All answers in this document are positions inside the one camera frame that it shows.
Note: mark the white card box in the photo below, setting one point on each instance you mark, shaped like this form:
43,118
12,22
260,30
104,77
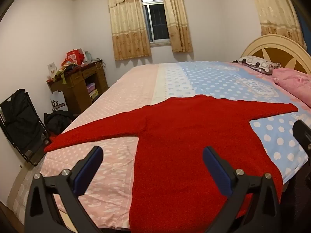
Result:
52,70

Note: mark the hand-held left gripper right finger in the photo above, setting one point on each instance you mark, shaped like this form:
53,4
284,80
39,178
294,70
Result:
216,168

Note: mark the pink quilt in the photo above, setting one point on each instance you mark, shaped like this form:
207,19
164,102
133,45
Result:
294,80

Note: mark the bed with polka dot sheet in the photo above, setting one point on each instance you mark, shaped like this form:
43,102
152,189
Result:
109,106

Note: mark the beige floral curtain by headboard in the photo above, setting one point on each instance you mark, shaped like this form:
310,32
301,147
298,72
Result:
274,9

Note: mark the cream wooden headboard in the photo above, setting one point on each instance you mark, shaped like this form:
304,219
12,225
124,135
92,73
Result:
267,41

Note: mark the red gift bag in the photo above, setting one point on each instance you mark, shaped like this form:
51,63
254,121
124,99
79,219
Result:
74,57

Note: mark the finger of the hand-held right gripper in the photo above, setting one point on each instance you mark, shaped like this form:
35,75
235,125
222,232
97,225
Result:
302,134

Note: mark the brown wooden desk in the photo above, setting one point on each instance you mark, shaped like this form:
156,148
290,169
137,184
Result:
75,85

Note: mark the white paper bag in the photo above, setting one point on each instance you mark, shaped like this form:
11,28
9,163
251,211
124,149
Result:
57,103

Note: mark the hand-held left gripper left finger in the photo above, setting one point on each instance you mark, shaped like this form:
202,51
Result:
90,167

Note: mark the wide beige floral curtain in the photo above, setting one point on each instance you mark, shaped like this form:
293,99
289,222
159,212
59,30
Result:
128,24

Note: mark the patterned pillow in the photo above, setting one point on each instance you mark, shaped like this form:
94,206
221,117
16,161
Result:
255,62

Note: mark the red knit sweater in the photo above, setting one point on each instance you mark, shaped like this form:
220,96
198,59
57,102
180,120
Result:
182,138

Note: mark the light blue bag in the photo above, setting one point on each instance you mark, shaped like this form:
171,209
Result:
88,56

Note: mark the black folding chair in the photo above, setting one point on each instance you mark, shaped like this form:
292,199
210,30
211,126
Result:
20,123

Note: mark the pink box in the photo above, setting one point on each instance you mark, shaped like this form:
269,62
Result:
91,86

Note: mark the narrow beige floral curtain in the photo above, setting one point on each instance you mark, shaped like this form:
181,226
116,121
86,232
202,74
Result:
177,21

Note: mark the window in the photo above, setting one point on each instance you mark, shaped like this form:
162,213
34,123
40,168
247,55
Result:
158,17

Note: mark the black bag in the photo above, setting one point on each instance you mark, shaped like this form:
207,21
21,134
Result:
57,121

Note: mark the green cloth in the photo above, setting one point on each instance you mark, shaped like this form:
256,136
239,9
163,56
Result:
62,71

